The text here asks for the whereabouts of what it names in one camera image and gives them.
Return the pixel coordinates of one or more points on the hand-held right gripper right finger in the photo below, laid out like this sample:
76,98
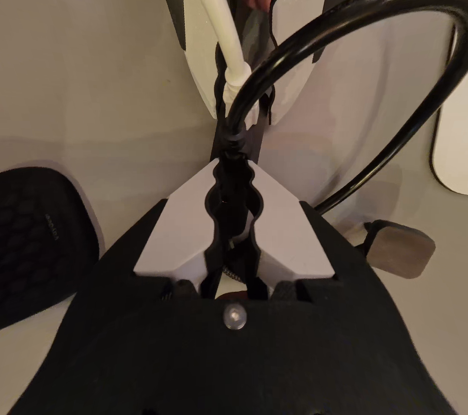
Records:
292,239

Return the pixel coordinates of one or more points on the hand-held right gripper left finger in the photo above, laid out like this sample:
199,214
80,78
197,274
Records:
175,236

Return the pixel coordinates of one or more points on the black dimpled round pad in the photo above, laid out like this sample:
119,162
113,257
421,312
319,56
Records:
44,239

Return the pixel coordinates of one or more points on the white rounded pad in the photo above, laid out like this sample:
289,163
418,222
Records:
453,151

